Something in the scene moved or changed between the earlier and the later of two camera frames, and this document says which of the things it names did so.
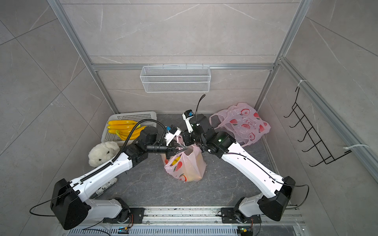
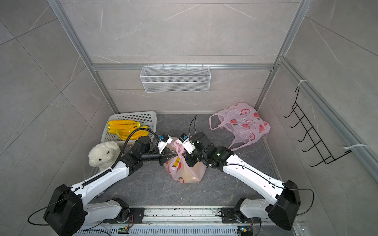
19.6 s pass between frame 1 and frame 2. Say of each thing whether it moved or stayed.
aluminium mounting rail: stayed
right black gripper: moved
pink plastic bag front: stayed
